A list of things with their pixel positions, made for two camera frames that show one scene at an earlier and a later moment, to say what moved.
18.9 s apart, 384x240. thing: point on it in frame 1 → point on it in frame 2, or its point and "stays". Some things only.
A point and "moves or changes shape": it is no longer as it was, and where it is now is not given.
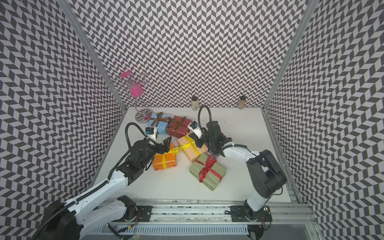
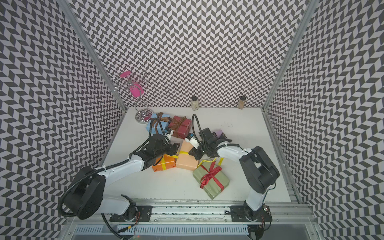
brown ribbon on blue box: [158, 118] stays
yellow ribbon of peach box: [191, 143] → [220, 159]
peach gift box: [187, 145] moves or changes shape
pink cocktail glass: [133, 83] stays
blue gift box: [161, 121] stays
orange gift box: [170, 159] stays
